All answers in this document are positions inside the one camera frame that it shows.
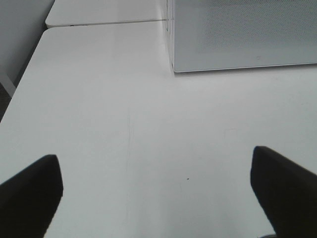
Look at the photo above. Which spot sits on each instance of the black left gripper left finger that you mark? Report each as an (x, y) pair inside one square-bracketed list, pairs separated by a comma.
[(29, 199)]

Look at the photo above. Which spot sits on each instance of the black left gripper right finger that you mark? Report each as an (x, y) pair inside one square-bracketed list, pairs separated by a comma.
[(287, 193)]

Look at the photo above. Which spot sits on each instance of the white microwave door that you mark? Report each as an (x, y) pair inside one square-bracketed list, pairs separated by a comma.
[(230, 34)]

